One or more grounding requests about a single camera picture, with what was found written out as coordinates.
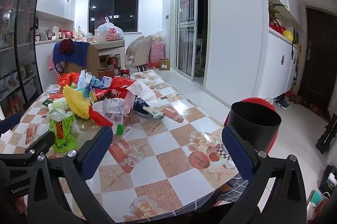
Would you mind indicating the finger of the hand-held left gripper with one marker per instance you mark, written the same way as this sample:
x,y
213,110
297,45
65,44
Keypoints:
x,y
9,124
42,143

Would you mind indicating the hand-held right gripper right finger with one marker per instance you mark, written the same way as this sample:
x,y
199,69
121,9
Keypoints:
x,y
237,153

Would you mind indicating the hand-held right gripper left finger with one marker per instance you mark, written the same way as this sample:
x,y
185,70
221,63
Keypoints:
x,y
90,153

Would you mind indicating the green snack packet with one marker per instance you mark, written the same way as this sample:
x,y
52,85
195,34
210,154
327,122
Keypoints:
x,y
63,134

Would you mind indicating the red bin with black liner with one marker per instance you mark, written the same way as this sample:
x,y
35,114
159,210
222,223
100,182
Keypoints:
x,y
252,118

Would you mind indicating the yellow foam net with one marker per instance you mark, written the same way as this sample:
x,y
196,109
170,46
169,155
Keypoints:
x,y
76,100

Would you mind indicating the red wrapper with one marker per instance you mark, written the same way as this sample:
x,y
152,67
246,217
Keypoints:
x,y
98,118

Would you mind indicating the small green wrapper piece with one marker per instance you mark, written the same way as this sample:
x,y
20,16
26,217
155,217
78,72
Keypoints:
x,y
119,129

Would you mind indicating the white printed wrapper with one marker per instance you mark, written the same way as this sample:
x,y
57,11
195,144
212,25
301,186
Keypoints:
x,y
113,108

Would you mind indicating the red snack packet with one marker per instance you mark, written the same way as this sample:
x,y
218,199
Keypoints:
x,y
118,93

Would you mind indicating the blue shoes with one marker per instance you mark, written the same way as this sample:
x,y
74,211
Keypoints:
x,y
283,102

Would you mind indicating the blue and white packet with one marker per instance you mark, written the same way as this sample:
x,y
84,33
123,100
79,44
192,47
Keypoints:
x,y
143,108

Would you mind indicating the blue and white plastic bag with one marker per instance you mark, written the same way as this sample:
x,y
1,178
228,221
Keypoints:
x,y
87,80

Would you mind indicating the red checked cloth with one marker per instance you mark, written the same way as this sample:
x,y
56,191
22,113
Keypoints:
x,y
51,63

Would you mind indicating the white crumpled plastic bag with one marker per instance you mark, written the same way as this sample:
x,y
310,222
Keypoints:
x,y
140,91

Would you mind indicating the brown round tin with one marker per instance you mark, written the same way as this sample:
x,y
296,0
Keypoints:
x,y
105,71

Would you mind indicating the red drink can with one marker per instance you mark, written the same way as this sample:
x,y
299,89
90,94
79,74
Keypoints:
x,y
125,72

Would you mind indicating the small dark sachet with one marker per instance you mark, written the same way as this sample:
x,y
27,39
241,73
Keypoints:
x,y
164,98

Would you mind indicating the black folded tripod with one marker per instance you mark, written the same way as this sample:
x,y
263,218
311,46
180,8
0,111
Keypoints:
x,y
326,134

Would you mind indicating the glass display cabinet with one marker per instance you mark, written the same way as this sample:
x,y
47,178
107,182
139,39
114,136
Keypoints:
x,y
23,29

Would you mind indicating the red knitted flower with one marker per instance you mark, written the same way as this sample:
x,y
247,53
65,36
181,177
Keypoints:
x,y
66,46

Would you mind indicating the white shoe cabinet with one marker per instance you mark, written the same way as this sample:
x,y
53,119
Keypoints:
x,y
279,60

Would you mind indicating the white air fryer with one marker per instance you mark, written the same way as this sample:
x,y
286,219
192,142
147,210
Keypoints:
x,y
52,32

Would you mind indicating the beige dining table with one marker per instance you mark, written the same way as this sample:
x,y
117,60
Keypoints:
x,y
110,46

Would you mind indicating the beige dining chair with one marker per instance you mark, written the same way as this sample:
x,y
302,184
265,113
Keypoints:
x,y
133,51
147,47

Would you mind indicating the small cardboard box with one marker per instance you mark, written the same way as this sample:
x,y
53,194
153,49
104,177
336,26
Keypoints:
x,y
164,64

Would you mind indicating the stack of pink stools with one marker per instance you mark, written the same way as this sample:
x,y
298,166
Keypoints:
x,y
157,51

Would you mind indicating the white bag with red print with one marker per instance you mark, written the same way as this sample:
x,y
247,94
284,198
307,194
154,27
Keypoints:
x,y
109,31

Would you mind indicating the dark brown entry door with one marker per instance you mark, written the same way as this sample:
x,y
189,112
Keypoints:
x,y
316,55

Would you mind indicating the yellow balloon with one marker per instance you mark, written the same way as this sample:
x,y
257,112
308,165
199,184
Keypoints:
x,y
288,35

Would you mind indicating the sliding glass door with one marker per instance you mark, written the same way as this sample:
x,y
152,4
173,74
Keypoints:
x,y
187,29

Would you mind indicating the gift basket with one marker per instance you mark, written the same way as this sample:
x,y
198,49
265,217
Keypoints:
x,y
158,35

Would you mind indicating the potted plant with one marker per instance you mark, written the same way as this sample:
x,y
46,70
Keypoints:
x,y
275,12

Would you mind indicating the dark window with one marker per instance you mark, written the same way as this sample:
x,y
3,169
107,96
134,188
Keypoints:
x,y
113,8

